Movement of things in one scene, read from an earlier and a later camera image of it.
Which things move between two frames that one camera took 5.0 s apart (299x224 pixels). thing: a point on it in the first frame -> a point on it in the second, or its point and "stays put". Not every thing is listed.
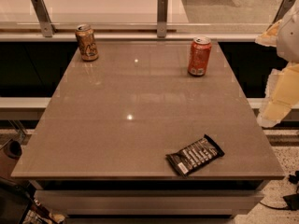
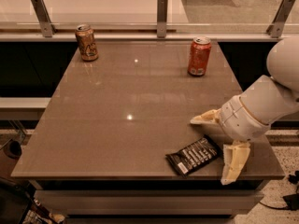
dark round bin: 12,149 stays put
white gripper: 289,36 -> 242,119
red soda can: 199,56 stays put
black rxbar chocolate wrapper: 195,156 stays put
